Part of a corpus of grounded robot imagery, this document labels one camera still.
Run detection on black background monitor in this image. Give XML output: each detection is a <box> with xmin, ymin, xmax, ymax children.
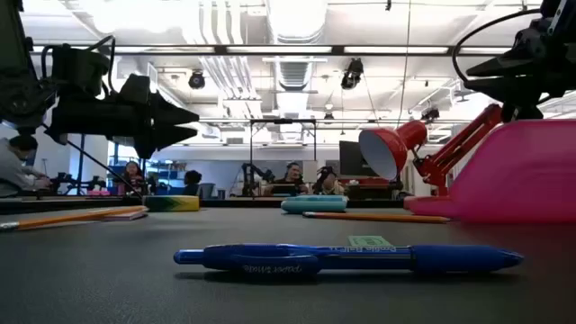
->
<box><xmin>338</xmin><ymin>139</ymin><xmax>380</xmax><ymax>178</ymax></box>

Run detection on white ceiling duct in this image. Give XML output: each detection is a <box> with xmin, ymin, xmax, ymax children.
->
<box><xmin>264</xmin><ymin>0</ymin><xmax>329</xmax><ymax>145</ymax></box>

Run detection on red desk lamp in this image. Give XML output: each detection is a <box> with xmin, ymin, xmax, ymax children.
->
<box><xmin>358</xmin><ymin>103</ymin><xmax>503</xmax><ymax>199</ymax></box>

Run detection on black diagonal brace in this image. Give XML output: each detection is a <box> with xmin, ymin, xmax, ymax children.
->
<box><xmin>66</xmin><ymin>139</ymin><xmax>143</xmax><ymax>200</ymax></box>

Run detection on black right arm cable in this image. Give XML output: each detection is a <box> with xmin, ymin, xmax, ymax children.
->
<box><xmin>451</xmin><ymin>7</ymin><xmax>544</xmax><ymax>85</ymax></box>

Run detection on orange pencil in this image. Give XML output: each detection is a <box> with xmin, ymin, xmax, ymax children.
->
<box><xmin>0</xmin><ymin>205</ymin><xmax>149</xmax><ymax>232</ymax></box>
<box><xmin>301</xmin><ymin>211</ymin><xmax>452</xmax><ymax>225</ymax></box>

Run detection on ceiling light strip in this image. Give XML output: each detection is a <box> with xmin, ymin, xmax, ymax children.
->
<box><xmin>225</xmin><ymin>45</ymin><xmax>333</xmax><ymax>55</ymax></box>
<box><xmin>344</xmin><ymin>45</ymin><xmax>450</xmax><ymax>55</ymax></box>

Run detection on pink plastic pencil case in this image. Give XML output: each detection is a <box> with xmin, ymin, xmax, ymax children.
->
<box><xmin>403</xmin><ymin>119</ymin><xmax>576</xmax><ymax>225</ymax></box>

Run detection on pink sticky note pad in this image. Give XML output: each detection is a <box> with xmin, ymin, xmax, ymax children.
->
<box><xmin>99</xmin><ymin>211</ymin><xmax>149</xmax><ymax>222</ymax></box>

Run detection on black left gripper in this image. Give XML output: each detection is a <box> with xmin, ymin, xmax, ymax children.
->
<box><xmin>44</xmin><ymin>74</ymin><xmax>200</xmax><ymax>159</ymax></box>

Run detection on person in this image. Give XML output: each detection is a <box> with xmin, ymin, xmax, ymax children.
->
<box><xmin>313</xmin><ymin>166</ymin><xmax>346</xmax><ymax>196</ymax></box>
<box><xmin>0</xmin><ymin>134</ymin><xmax>53</xmax><ymax>198</ymax></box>
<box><xmin>117</xmin><ymin>160</ymin><xmax>149</xmax><ymax>196</ymax></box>
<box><xmin>182</xmin><ymin>169</ymin><xmax>203</xmax><ymax>197</ymax></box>
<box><xmin>262</xmin><ymin>161</ymin><xmax>312</xmax><ymax>197</ymax></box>

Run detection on black metal stand frame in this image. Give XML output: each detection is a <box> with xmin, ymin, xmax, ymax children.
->
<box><xmin>248</xmin><ymin>118</ymin><xmax>318</xmax><ymax>199</ymax></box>

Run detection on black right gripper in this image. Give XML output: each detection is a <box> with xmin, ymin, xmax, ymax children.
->
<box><xmin>463</xmin><ymin>20</ymin><xmax>576</xmax><ymax>122</ymax></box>

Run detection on blue ballpoint pen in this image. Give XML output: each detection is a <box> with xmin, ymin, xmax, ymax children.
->
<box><xmin>173</xmin><ymin>242</ymin><xmax>526</xmax><ymax>276</ymax></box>

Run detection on black table frame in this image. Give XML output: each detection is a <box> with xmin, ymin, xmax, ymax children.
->
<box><xmin>0</xmin><ymin>196</ymin><xmax>406</xmax><ymax>210</ymax></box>

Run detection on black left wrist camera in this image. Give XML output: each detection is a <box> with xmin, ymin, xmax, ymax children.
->
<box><xmin>50</xmin><ymin>43</ymin><xmax>113</xmax><ymax>98</ymax></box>

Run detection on teal calculator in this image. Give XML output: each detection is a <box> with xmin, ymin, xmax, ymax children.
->
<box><xmin>281</xmin><ymin>194</ymin><xmax>348</xmax><ymax>214</ymax></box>

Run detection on small green label card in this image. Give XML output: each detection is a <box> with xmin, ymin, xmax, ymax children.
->
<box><xmin>347</xmin><ymin>235</ymin><xmax>394</xmax><ymax>248</ymax></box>

